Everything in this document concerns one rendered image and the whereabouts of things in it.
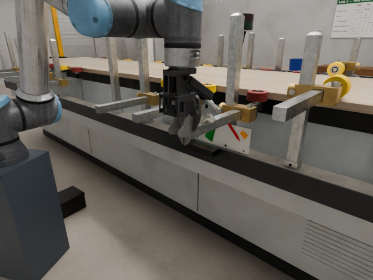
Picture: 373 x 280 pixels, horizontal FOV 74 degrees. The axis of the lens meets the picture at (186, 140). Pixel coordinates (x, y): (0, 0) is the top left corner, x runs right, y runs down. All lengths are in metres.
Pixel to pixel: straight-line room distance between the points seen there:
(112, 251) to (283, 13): 8.23
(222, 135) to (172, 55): 0.46
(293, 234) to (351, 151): 0.47
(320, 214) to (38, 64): 1.20
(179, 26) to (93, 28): 0.18
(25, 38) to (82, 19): 0.61
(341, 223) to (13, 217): 1.24
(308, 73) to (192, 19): 0.38
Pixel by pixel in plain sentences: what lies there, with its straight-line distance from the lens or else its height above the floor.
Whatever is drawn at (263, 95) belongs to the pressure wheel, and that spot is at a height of 0.90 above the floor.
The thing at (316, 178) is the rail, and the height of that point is 0.70.
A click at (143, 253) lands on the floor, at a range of 1.53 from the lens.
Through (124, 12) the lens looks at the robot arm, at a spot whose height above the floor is 1.15.
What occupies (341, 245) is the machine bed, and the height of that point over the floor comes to 0.32.
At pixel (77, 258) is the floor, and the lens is 1.60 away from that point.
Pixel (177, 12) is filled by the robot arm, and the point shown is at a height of 1.15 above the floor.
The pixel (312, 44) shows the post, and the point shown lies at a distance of 0.81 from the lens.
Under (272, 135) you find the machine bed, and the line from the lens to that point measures 1.13.
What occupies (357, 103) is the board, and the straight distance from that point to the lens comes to 0.99.
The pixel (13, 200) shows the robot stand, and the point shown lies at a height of 0.47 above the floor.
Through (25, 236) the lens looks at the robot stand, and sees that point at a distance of 1.39.
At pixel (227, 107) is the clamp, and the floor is 0.86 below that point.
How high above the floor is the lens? 1.09
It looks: 21 degrees down
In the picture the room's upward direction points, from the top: straight up
